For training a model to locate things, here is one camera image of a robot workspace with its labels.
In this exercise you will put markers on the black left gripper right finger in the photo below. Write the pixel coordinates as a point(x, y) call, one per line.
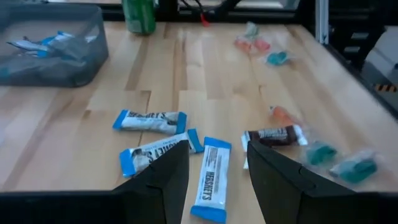
point(286, 199)

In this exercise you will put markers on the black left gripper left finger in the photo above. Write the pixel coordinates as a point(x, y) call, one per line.
point(155, 199)

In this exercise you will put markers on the black floor mat striped edge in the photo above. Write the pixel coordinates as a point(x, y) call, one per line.
point(385, 88)

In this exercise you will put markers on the green wrapped gummy candy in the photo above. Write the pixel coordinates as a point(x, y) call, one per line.
point(252, 29)

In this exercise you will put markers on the silver metal bracket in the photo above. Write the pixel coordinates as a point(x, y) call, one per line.
point(321, 21)

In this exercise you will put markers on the grey plastic bin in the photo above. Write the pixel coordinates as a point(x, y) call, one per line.
point(77, 71)

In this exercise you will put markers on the orange gummy candy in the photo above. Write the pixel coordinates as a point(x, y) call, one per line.
point(283, 116)

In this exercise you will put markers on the green soda can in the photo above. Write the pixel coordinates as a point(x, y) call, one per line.
point(140, 17)

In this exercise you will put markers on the black drawer cabinet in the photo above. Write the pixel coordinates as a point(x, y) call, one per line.
point(339, 40)

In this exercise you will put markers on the brown Hershey's chocolate bar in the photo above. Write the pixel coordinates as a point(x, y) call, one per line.
point(273, 135)

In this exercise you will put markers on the teal gummy candy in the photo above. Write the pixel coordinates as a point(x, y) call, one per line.
point(277, 58)
point(354, 169)
point(320, 154)

